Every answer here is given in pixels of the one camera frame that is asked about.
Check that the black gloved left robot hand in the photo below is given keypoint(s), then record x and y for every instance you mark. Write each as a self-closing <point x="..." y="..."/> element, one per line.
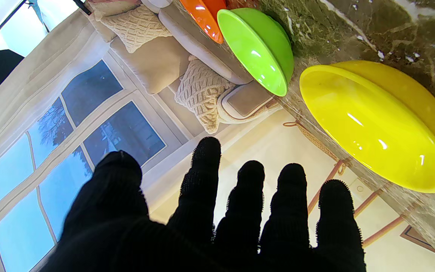
<point x="127" y="234"/>

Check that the white framed window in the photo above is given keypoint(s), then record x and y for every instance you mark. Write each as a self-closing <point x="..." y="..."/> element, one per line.
<point x="89" y="124"/>

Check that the cream knitted cushion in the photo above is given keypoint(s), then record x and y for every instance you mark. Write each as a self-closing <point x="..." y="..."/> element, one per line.
<point x="136" y="28"/>
<point x="200" y="94"/>

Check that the beige sofa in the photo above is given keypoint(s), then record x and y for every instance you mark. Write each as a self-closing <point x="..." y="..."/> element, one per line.
<point x="157" y="68"/>

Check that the sheer beige curtain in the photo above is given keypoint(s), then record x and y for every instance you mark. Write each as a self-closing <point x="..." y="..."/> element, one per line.
<point x="32" y="87"/>

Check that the green plastic bowl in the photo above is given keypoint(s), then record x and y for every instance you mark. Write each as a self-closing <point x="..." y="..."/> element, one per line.
<point x="257" y="49"/>

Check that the orange plastic bowl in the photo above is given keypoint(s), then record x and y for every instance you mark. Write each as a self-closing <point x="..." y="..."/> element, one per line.
<point x="204" y="17"/>

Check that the black light stand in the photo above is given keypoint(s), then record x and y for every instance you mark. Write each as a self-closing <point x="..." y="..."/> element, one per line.
<point x="6" y="22"/>

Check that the yellow plastic bowl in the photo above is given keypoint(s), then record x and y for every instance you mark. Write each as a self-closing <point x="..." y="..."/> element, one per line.
<point x="372" y="124"/>

